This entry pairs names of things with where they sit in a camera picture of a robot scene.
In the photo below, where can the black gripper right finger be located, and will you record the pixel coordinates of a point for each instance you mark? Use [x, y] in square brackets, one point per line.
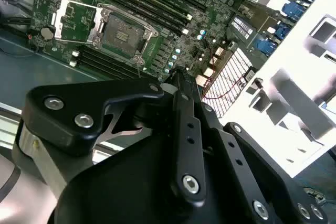
[231, 153]

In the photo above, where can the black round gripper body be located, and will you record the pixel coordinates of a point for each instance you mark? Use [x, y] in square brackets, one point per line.
[126, 190]

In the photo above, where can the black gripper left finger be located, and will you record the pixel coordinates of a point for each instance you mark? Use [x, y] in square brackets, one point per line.
[65, 119]

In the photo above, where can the metal socket cover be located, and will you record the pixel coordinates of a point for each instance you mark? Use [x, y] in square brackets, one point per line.
[59, 31]

